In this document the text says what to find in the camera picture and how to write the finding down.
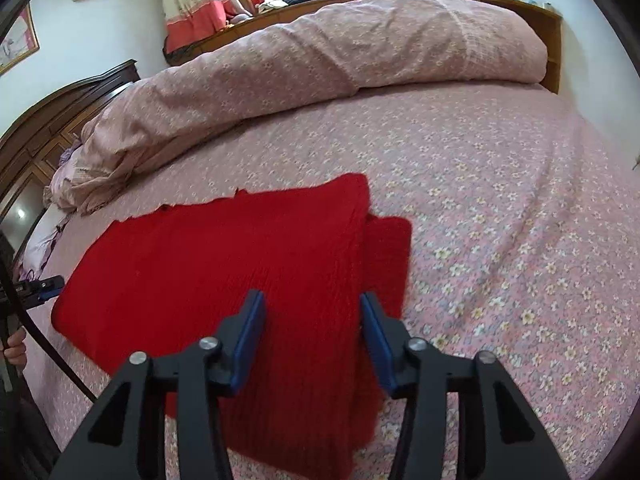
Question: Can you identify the cream and red curtain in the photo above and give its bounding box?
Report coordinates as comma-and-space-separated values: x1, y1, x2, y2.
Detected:
162, 0, 252, 58

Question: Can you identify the pink floral duvet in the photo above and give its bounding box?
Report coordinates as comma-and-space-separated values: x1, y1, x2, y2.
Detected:
44, 0, 548, 214

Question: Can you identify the person's left hand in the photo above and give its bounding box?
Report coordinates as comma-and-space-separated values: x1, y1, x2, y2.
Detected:
1, 326, 27, 370

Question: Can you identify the white purple floral pillow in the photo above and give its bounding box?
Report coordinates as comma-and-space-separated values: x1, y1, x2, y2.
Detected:
16, 204, 70, 280

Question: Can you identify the framed wedding photo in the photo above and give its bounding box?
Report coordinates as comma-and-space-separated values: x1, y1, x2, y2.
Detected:
0, 3, 39, 75

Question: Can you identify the black cable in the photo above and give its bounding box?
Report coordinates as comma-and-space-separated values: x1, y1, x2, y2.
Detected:
0, 253, 99, 403

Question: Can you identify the pink floral bed sheet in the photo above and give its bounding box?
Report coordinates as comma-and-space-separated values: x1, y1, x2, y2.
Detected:
46, 82, 639, 479

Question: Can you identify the dark wooden headboard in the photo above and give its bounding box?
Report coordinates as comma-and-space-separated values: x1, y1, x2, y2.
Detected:
1, 60, 140, 256

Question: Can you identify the red knitted sweater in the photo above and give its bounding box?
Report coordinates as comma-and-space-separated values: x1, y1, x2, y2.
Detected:
51, 174, 411, 479

